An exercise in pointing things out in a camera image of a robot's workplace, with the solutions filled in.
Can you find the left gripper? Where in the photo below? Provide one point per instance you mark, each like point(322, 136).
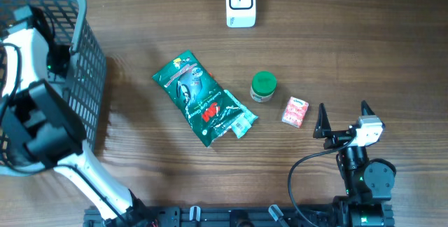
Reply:
point(59, 74)

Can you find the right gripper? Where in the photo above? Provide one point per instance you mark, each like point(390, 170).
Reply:
point(337, 137)

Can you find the pink Kleenex tissue pack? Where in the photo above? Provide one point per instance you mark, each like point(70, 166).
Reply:
point(295, 111)

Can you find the green lidded small jar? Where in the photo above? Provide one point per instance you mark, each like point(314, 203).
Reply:
point(263, 85)

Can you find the light green wipes packet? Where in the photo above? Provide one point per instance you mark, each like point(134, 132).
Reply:
point(244, 122)

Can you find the green 3M gloves packet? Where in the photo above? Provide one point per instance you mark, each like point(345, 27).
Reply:
point(208, 110)

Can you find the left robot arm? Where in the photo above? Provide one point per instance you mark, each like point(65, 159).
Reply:
point(43, 128)

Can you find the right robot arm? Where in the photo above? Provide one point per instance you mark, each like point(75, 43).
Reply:
point(368, 182)

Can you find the white barcode scanner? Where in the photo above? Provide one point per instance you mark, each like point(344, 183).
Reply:
point(240, 13)

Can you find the grey plastic shopping basket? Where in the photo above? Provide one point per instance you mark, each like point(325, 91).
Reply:
point(82, 87)

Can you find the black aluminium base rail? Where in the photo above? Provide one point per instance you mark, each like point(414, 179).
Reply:
point(320, 215)

